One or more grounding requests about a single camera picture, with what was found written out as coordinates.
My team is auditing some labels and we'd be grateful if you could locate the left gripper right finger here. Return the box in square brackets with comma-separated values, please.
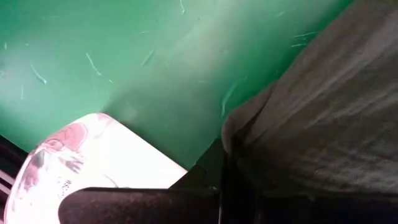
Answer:
[222, 149, 398, 224]

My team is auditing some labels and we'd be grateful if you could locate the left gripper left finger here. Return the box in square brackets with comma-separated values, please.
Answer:
[58, 139, 224, 224]

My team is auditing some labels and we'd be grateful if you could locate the dark green garment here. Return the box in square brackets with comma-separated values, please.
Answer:
[221, 0, 398, 195]

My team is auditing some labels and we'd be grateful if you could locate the green table mat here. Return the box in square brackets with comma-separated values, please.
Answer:
[0, 0, 355, 170]

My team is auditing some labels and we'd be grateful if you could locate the black aluminium frame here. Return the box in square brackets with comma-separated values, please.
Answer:
[0, 135, 29, 215]

